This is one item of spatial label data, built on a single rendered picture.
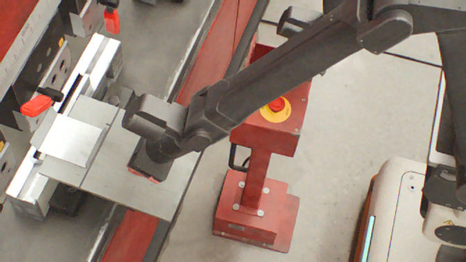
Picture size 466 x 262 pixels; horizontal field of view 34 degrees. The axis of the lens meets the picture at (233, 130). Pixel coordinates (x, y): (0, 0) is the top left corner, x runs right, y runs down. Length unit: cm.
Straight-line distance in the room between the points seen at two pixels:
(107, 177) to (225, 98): 38
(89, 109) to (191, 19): 39
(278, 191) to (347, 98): 51
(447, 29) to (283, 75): 24
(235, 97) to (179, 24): 66
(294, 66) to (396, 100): 173
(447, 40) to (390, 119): 173
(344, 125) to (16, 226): 142
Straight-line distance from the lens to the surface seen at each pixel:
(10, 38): 109
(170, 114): 121
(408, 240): 224
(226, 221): 235
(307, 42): 103
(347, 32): 99
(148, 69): 169
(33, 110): 115
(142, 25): 175
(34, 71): 120
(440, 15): 96
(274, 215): 236
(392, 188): 229
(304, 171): 256
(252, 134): 178
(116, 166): 144
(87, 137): 147
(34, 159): 148
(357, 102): 272
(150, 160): 132
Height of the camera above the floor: 230
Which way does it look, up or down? 62 degrees down
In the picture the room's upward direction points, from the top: 8 degrees clockwise
